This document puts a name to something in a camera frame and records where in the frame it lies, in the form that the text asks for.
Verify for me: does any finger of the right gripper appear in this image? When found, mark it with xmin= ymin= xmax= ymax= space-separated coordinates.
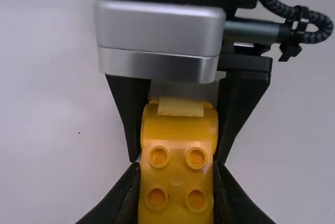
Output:
xmin=105 ymin=73 xmax=152 ymax=162

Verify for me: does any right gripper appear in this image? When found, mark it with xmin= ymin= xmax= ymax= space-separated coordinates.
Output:
xmin=102 ymin=0 xmax=273 ymax=162

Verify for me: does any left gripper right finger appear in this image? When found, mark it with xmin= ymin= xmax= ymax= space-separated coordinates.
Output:
xmin=213 ymin=161 xmax=277 ymax=224

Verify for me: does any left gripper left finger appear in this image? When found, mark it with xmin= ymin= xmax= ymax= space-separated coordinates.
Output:
xmin=77 ymin=162 xmax=142 ymax=224

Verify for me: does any yellow toy car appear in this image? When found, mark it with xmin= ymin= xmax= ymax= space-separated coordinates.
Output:
xmin=137 ymin=96 xmax=219 ymax=224

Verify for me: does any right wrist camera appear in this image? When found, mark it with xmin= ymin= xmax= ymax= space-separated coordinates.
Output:
xmin=92 ymin=0 xmax=227 ymax=85

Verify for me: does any black cable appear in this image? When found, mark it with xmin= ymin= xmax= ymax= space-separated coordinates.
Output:
xmin=258 ymin=0 xmax=334 ymax=61

